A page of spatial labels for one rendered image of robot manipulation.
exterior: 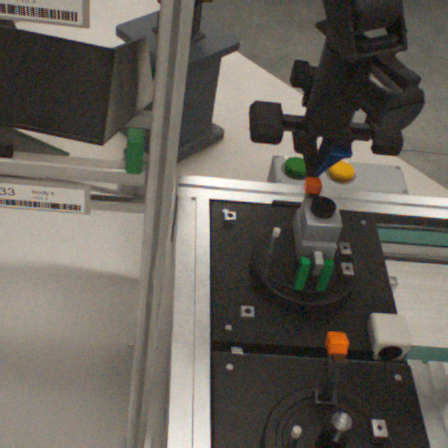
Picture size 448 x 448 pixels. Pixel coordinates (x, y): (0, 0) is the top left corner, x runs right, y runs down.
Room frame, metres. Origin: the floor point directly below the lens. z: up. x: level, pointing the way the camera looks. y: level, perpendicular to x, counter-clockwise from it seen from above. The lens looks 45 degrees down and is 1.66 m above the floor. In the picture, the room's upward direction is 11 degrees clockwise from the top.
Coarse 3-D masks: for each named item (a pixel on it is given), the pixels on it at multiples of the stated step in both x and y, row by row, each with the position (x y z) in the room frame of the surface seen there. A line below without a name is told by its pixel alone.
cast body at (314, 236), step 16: (304, 208) 0.62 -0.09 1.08; (320, 208) 0.62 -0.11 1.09; (336, 208) 0.63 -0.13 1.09; (304, 224) 0.60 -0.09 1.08; (320, 224) 0.60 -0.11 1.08; (336, 224) 0.60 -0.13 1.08; (304, 240) 0.60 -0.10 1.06; (320, 240) 0.60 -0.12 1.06; (336, 240) 0.60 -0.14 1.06; (304, 256) 0.59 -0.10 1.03; (320, 256) 0.59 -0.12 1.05; (320, 272) 0.57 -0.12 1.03
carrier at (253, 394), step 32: (224, 384) 0.43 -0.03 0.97; (256, 384) 0.44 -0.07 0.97; (288, 384) 0.45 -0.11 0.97; (320, 384) 0.46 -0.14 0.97; (352, 384) 0.47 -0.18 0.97; (384, 384) 0.48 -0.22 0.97; (224, 416) 0.39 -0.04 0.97; (256, 416) 0.40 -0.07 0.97; (288, 416) 0.40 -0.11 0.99; (320, 416) 0.41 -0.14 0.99; (352, 416) 0.41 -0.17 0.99; (384, 416) 0.43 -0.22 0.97; (416, 416) 0.44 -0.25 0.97
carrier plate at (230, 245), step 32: (224, 224) 0.68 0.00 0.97; (256, 224) 0.70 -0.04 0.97; (352, 224) 0.73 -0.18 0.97; (224, 256) 0.62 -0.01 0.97; (224, 288) 0.57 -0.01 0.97; (256, 288) 0.58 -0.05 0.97; (384, 288) 0.62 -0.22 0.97; (224, 320) 0.52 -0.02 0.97; (256, 320) 0.53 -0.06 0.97; (288, 320) 0.54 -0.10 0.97; (320, 320) 0.55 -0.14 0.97; (352, 320) 0.56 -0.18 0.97; (256, 352) 0.50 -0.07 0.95; (288, 352) 0.50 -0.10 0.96; (320, 352) 0.51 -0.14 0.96; (352, 352) 0.52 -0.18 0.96
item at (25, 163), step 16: (144, 112) 0.55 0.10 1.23; (0, 160) 0.36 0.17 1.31; (16, 160) 0.37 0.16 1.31; (32, 160) 0.37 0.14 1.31; (48, 160) 0.37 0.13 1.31; (64, 160) 0.38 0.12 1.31; (80, 160) 0.38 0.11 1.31; (96, 160) 0.38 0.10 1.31; (112, 160) 0.39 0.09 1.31; (48, 176) 0.37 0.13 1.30; (64, 176) 0.37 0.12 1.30; (80, 176) 0.37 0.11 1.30; (96, 176) 0.37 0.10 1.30; (112, 176) 0.38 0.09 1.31; (128, 176) 0.38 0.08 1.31; (144, 176) 0.38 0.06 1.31
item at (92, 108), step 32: (0, 32) 0.44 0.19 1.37; (32, 32) 0.44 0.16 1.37; (0, 64) 0.43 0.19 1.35; (32, 64) 0.43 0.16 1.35; (64, 64) 0.43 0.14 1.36; (96, 64) 0.43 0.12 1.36; (128, 64) 0.48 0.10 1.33; (0, 96) 0.42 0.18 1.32; (32, 96) 0.42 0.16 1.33; (64, 96) 0.42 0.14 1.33; (96, 96) 0.42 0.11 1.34; (128, 96) 0.49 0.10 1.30; (32, 128) 0.41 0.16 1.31; (64, 128) 0.41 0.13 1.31; (96, 128) 0.41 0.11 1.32
